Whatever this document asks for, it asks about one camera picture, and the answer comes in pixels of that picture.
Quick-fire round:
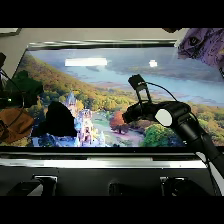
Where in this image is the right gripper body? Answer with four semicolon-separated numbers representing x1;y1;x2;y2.
121;101;158;125

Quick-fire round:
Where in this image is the black cable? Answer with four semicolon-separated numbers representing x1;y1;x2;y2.
145;81;179;103
0;68;26;134

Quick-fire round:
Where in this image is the silver frame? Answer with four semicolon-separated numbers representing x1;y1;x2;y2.
0;151;224;197

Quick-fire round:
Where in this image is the black garment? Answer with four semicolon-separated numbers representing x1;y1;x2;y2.
32;100;79;138

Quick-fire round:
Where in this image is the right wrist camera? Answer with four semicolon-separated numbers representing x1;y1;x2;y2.
127;74;153;105

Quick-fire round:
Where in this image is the purple patterned garment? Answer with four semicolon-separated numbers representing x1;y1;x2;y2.
177;28;224;78

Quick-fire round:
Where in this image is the brown garment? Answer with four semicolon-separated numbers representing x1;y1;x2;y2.
0;107;35;145

